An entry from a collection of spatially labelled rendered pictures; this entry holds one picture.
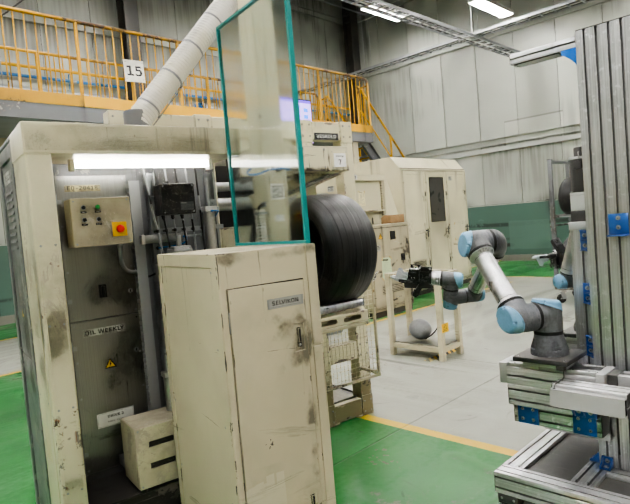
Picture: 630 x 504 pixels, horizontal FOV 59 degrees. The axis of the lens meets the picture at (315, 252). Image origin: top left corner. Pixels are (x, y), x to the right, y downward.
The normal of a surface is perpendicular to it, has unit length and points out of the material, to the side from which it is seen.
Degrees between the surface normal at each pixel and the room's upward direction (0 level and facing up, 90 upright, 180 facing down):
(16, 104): 90
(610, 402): 90
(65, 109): 90
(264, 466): 90
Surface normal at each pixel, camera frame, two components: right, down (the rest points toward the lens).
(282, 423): 0.58, 0.00
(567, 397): -0.70, 0.10
